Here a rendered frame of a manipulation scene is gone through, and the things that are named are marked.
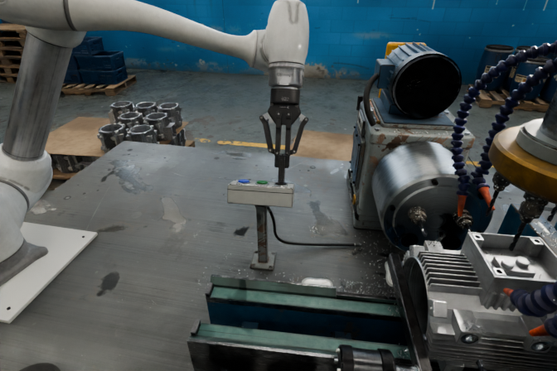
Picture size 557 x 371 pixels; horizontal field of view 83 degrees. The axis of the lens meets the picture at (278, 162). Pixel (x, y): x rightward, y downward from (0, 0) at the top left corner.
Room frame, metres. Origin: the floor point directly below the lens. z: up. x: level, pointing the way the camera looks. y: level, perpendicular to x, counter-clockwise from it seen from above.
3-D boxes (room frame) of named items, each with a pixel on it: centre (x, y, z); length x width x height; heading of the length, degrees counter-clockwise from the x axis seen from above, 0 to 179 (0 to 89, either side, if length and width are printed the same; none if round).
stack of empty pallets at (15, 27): (5.89, 4.61, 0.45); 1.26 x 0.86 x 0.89; 79
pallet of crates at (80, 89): (5.21, 3.15, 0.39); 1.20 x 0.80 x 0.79; 87
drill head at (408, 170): (0.72, -0.39, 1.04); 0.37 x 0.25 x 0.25; 173
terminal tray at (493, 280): (0.36, -0.39, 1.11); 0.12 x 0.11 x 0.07; 83
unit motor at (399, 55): (1.00, -0.39, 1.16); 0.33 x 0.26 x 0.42; 173
